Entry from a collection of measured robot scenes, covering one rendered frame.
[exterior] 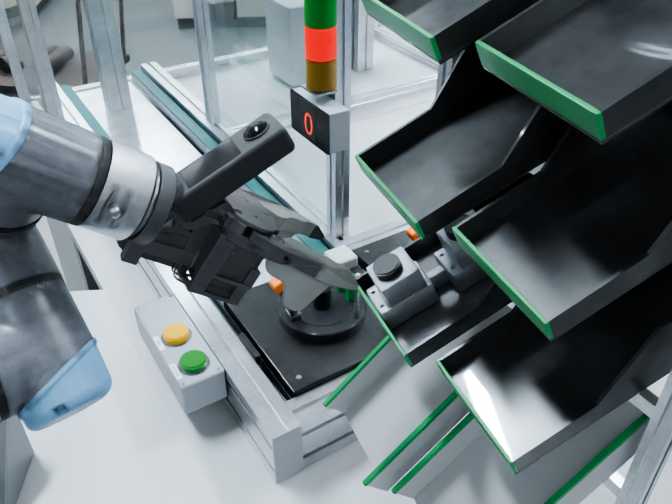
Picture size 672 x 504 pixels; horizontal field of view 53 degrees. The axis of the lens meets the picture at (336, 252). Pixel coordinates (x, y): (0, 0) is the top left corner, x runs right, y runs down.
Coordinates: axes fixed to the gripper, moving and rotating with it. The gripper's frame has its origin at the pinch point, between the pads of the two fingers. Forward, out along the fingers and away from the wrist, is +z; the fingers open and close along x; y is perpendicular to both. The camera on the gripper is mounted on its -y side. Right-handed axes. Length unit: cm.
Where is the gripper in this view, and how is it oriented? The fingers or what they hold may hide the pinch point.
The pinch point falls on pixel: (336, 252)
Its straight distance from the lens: 67.2
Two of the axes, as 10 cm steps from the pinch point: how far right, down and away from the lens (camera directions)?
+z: 7.6, 3.0, 5.8
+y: -5.4, 7.9, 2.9
